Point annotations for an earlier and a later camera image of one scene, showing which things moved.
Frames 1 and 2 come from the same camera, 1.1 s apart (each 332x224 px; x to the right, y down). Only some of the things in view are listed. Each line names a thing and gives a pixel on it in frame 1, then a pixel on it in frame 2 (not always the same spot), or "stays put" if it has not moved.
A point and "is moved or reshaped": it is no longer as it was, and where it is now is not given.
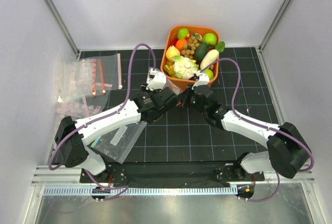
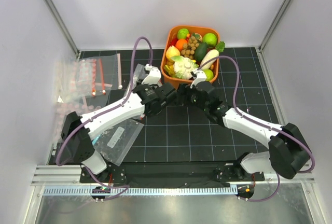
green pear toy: [210, 73] stays put
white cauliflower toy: [184, 68] stays put
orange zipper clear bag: [168, 84] is moved or reshaped
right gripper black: [189, 92] stays put
